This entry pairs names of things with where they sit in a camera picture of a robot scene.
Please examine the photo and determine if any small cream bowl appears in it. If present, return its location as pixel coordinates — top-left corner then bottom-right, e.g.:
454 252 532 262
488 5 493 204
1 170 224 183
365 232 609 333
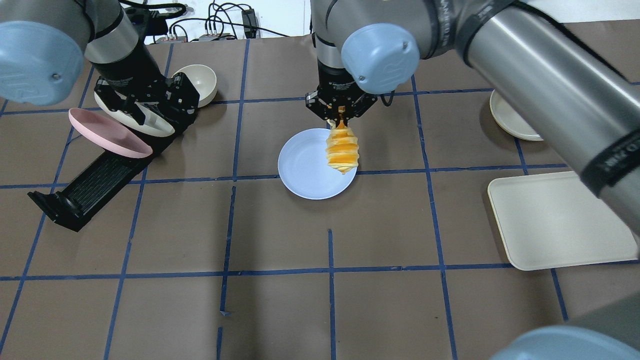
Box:
173 64 218 109

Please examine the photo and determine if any blue plate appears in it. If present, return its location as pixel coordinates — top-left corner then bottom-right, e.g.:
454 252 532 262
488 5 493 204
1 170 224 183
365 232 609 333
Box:
278 128 358 200

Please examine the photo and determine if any white rectangular tray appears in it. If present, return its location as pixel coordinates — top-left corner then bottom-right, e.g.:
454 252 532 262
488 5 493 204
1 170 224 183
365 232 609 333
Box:
487 171 639 271

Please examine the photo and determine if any cream white plate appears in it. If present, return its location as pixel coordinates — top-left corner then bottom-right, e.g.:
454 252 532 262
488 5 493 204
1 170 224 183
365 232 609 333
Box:
94 92 175 138

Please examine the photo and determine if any black dish rack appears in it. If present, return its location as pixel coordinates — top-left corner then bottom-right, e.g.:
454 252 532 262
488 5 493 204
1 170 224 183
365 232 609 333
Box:
27 125 190 232

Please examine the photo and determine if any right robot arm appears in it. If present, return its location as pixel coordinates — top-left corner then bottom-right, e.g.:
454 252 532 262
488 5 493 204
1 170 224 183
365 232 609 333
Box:
305 0 639 235

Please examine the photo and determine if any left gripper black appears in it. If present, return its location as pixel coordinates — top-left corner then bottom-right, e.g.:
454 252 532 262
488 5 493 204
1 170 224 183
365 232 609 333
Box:
94 72 200 132

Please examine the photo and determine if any shallow white bowl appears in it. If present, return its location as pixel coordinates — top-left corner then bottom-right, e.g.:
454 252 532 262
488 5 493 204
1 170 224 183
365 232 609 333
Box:
489 89 544 142

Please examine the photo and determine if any pink plate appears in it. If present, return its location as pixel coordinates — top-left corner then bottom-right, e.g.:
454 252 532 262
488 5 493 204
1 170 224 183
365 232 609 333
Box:
68 108 153 158

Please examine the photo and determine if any striped orange bread roll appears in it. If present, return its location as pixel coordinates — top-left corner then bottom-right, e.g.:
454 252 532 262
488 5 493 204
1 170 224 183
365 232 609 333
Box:
326 123 360 174

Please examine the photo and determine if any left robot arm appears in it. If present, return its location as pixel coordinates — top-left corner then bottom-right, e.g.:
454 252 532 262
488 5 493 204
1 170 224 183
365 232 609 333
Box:
0 0 199 130

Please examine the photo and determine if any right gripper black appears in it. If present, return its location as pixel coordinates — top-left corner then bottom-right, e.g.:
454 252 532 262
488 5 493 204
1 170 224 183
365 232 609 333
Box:
305 75 378 130

